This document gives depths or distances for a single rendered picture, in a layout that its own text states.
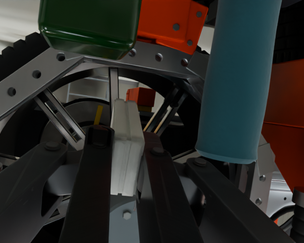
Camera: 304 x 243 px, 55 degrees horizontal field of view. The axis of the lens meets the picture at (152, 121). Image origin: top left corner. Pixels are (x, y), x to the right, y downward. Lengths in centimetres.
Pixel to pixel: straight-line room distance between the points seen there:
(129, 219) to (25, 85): 25
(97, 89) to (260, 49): 843
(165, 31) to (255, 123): 20
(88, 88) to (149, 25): 830
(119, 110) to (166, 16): 34
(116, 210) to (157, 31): 28
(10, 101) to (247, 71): 34
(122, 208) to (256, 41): 27
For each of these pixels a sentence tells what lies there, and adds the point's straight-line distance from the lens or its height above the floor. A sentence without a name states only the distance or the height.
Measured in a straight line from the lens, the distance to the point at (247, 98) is 40.
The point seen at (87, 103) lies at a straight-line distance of 99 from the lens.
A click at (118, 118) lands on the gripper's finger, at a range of 16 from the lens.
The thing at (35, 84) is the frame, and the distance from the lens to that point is 47.
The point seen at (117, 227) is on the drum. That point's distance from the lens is 36.
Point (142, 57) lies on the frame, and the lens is 48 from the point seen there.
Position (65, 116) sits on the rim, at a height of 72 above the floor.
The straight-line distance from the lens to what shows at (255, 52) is 41.
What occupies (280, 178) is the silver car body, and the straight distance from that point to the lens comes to 114.
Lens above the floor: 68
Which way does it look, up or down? 3 degrees up
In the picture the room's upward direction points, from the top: 172 degrees counter-clockwise
